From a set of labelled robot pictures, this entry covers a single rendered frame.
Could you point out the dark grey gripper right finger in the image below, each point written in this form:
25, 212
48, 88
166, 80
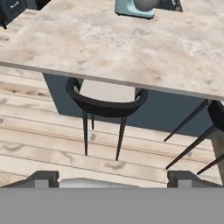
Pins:
178, 176

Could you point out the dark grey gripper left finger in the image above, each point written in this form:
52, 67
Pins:
46, 176

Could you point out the blue kitchen island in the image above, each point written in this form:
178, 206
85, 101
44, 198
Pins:
163, 113

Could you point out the black stool with white seat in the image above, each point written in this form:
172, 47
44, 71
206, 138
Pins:
217, 113
102, 107

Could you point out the dark blue cupboard run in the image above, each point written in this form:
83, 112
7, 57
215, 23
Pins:
169, 4
11, 10

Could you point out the grey mixer bowl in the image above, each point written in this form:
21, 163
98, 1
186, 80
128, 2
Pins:
145, 4

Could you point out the light blue stand mixer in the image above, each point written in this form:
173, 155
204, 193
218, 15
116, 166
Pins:
125, 8

